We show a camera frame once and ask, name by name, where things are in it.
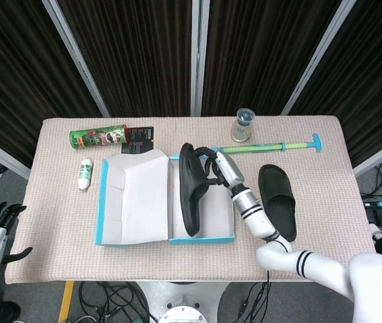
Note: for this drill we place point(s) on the green blue water pump toy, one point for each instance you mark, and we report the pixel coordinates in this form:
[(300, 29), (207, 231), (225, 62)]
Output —
[(261, 147)]

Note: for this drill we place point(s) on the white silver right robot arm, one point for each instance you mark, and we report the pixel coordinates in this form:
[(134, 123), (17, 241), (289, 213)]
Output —
[(322, 266)]

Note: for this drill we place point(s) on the black pleated curtain panel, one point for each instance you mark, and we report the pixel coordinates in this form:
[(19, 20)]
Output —
[(8, 67), (379, 84), (254, 50), (136, 57)]

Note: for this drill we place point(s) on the green Pringles can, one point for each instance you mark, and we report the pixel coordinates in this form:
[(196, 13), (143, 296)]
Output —
[(96, 136)]

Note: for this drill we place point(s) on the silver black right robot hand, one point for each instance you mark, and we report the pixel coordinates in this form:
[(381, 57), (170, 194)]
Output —
[(229, 170)]

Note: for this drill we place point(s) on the beige woven tablecloth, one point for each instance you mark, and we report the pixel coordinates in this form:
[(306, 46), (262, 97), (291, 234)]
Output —
[(177, 262)]

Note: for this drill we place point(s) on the turquoise cardboard shoe box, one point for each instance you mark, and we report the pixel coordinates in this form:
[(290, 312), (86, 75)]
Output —
[(140, 198)]

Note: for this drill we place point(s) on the black printed card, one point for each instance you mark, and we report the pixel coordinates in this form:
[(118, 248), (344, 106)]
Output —
[(140, 139)]

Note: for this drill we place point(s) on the clear bottle with blue cap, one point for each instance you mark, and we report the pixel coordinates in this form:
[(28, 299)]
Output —
[(243, 131)]

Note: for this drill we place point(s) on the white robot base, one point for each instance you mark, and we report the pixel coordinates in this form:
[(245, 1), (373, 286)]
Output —
[(184, 309)]

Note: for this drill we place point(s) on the white frame pole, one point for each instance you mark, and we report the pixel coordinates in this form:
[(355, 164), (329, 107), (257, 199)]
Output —
[(379, 157), (321, 57), (2, 154), (76, 57), (199, 57)]

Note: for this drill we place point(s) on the black slipper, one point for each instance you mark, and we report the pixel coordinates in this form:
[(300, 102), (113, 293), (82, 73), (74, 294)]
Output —
[(275, 183), (188, 188)]

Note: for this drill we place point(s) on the small white green bottle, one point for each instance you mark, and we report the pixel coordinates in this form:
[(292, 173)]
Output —
[(85, 175)]

